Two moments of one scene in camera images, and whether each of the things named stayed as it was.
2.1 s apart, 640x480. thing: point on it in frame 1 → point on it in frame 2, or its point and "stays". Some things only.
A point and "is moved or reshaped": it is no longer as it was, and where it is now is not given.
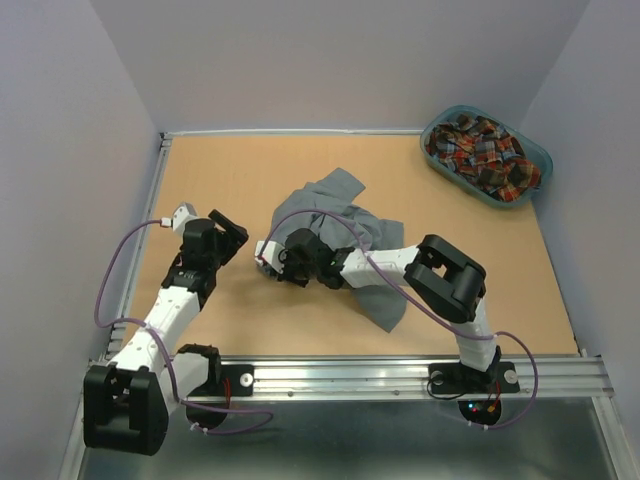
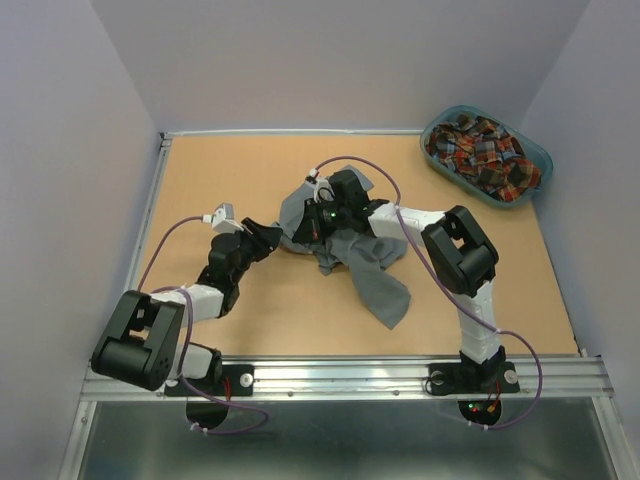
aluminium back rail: (165, 133) stays
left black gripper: (236, 236) → (263, 238)
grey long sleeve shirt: (331, 207) is moved or reshaped
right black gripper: (285, 257) → (311, 227)
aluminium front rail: (339, 378) stays
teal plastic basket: (485, 154) stays
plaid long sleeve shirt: (485, 154) stays
